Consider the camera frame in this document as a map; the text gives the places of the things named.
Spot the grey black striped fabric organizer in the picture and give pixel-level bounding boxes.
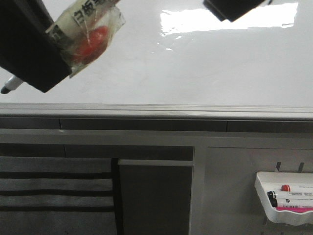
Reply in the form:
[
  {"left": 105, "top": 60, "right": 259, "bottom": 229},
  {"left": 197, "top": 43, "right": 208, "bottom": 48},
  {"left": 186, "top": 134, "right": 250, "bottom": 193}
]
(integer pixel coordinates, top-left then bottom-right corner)
[{"left": 0, "top": 157, "right": 124, "bottom": 235}]

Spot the red capped marker in tray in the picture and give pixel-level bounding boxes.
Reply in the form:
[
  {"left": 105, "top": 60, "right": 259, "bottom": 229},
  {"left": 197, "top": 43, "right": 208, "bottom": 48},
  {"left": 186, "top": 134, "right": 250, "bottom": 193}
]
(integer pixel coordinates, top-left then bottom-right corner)
[{"left": 280, "top": 184, "right": 313, "bottom": 192}]

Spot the upper black capped marker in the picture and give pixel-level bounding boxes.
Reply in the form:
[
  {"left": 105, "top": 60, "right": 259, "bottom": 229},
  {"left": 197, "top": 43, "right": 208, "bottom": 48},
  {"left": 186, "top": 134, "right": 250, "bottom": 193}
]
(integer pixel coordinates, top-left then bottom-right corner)
[{"left": 267, "top": 191, "right": 313, "bottom": 200}]

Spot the lower black capped marker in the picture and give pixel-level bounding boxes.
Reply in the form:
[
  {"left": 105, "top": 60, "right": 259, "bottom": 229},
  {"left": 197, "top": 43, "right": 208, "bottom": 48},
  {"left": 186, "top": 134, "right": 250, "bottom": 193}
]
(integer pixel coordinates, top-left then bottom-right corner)
[{"left": 269, "top": 198, "right": 313, "bottom": 208}]

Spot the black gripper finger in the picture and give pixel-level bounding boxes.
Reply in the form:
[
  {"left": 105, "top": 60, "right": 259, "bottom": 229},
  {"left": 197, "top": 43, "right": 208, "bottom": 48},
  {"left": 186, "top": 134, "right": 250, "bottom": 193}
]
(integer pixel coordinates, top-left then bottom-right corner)
[
  {"left": 203, "top": 0, "right": 264, "bottom": 22},
  {"left": 0, "top": 0, "right": 71, "bottom": 93}
]

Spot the black whiteboard marker with tape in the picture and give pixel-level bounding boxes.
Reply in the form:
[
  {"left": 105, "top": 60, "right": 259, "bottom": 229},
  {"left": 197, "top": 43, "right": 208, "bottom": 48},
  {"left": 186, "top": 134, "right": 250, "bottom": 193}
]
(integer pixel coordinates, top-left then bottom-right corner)
[{"left": 0, "top": 0, "right": 124, "bottom": 94}]

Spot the pink eraser in tray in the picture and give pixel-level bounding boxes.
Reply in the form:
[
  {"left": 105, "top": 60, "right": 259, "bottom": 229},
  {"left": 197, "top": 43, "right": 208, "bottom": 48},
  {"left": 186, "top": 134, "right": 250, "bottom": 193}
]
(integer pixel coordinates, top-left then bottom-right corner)
[{"left": 275, "top": 207, "right": 313, "bottom": 213}]

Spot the white plastic marker tray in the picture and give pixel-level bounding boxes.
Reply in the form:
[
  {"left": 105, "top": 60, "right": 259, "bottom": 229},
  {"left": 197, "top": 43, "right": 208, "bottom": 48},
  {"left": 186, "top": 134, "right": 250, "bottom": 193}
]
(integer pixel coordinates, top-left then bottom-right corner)
[{"left": 255, "top": 171, "right": 313, "bottom": 226}]

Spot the dark grey panel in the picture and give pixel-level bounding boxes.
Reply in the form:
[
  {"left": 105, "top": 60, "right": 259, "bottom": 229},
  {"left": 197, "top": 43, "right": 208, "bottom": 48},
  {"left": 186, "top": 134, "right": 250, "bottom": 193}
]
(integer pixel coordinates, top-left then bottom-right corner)
[{"left": 120, "top": 165, "right": 192, "bottom": 235}]

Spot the white whiteboard with grey frame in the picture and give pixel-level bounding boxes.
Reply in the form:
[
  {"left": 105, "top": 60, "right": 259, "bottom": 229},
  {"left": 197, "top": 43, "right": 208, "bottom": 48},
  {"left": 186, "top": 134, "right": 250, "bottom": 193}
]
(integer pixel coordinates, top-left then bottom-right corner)
[{"left": 0, "top": 0, "right": 313, "bottom": 120}]

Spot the black capped marker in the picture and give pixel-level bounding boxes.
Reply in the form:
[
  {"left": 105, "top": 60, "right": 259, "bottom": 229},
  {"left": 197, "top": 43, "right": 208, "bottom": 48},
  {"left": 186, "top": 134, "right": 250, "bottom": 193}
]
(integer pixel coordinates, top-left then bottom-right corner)
[
  {"left": 269, "top": 198, "right": 313, "bottom": 208},
  {"left": 267, "top": 191, "right": 313, "bottom": 200}
]

